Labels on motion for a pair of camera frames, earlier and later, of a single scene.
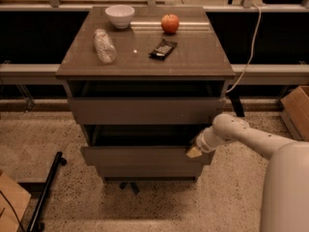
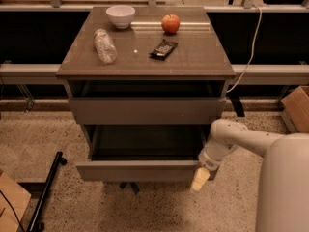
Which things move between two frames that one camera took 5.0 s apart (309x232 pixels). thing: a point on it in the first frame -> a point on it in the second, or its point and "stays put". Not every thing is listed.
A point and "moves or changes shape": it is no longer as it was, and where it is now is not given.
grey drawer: [142, 145] moves or changes shape
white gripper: [202, 143] -> [209, 162]
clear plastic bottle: [104, 45] stays put
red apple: [169, 23] stays put
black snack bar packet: [163, 49] stays put
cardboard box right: [295, 105] stays put
